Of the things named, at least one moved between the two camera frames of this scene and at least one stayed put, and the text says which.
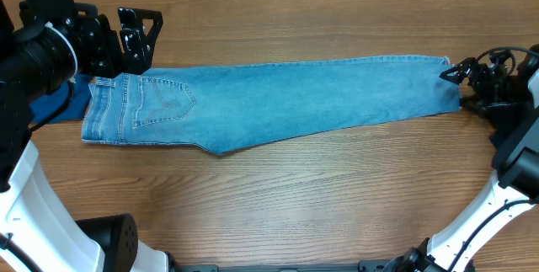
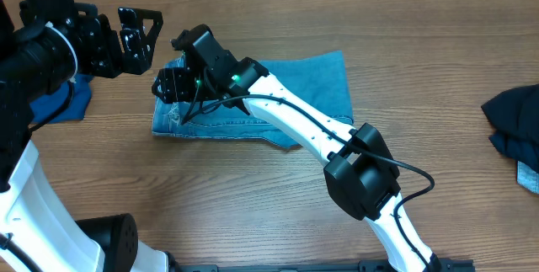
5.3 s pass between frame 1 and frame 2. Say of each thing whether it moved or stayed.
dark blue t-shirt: stayed
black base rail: stayed
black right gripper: moved
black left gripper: stayed
